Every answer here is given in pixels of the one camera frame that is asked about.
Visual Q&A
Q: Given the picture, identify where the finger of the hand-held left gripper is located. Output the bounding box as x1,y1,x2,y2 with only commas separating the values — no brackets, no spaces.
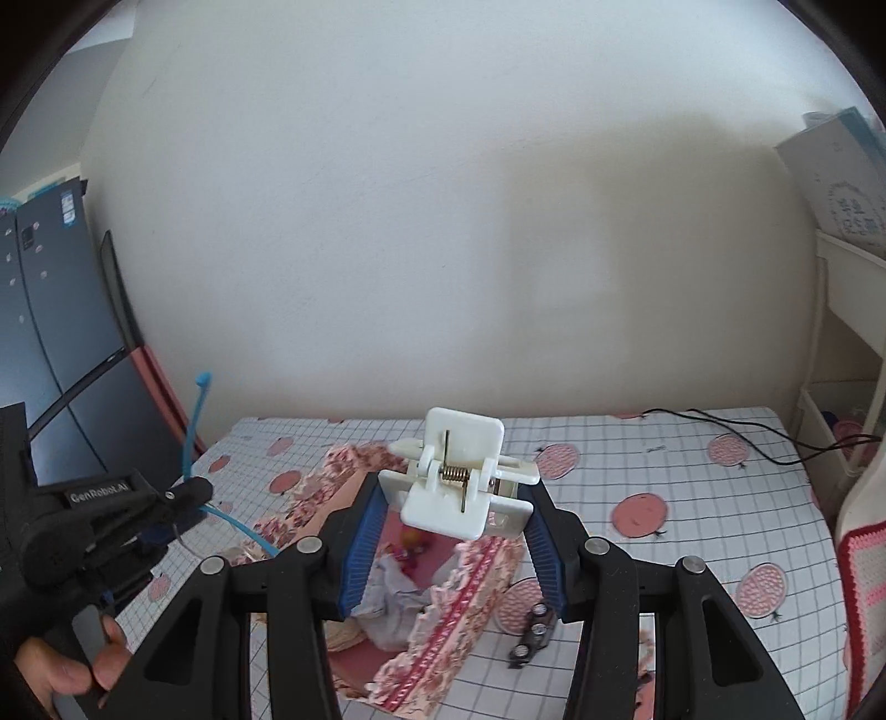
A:
162,476,215,517

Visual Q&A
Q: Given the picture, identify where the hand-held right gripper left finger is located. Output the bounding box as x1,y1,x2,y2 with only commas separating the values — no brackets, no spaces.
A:
97,477,392,720

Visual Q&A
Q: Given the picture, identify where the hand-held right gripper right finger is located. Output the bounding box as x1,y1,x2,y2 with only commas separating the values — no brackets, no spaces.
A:
519,481,807,720

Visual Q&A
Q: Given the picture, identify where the small pink toy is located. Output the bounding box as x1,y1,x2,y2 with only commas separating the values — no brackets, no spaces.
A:
384,527,429,570

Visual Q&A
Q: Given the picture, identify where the white paper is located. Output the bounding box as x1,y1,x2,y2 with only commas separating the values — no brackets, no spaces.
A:
349,554,434,648

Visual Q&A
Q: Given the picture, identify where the blue zip tie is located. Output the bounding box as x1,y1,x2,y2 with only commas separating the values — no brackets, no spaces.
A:
181,372,281,555

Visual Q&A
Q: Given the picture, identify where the black toy car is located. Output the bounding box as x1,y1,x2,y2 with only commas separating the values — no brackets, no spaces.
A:
508,601,556,671

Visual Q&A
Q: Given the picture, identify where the white spring clip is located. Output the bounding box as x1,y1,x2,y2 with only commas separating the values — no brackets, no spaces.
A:
377,407,541,541

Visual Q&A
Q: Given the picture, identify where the floral paper box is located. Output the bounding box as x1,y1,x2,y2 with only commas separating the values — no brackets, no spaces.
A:
253,443,527,714

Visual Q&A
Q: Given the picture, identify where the grid-patterned desktop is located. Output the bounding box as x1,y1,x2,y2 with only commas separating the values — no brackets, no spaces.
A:
114,405,856,720

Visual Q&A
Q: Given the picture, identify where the person's left hand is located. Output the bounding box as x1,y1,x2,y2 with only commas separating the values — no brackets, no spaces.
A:
17,615,132,714

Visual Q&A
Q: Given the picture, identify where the dark grey cabinet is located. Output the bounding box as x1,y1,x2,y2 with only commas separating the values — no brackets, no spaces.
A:
0,176,198,486

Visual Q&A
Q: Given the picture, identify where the white chair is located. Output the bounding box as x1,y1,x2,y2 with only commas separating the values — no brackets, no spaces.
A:
834,450,886,548

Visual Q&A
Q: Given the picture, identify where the pink red crochet cushion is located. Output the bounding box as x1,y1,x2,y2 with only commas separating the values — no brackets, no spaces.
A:
837,519,886,714

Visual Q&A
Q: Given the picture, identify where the pink crochet piece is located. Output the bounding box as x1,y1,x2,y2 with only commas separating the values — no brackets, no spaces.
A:
831,415,873,451

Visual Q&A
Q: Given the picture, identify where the white shelf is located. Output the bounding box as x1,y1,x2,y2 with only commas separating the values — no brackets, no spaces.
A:
796,228,886,486

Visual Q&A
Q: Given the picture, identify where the white cardboard box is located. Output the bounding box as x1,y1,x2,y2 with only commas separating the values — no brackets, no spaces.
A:
774,107,886,260

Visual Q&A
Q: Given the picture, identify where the black cable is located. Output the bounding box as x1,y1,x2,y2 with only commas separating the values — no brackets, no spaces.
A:
640,407,886,458
688,410,886,467

